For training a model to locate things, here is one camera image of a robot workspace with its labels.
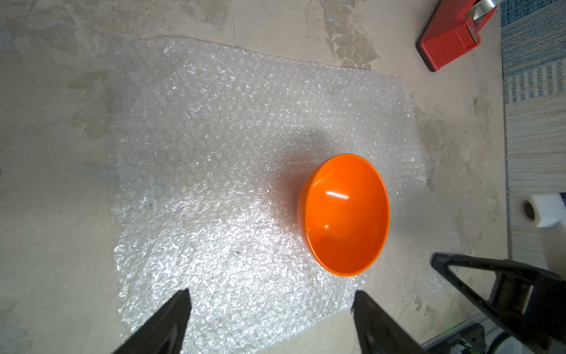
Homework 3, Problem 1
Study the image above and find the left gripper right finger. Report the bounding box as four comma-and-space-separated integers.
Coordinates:
352, 290, 426, 354

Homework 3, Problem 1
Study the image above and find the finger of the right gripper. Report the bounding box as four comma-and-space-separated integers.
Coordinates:
430, 252, 565, 353

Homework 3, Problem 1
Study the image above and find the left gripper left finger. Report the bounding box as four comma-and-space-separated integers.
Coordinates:
113, 289, 192, 354

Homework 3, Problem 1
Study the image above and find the orange plastic bowl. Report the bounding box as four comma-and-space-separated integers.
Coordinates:
296, 154, 391, 277

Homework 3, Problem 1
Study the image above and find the clear bubble wrap sheet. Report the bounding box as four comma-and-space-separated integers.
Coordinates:
102, 38, 464, 353

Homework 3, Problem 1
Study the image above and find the red tape dispenser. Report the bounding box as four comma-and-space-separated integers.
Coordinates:
416, 0, 500, 72

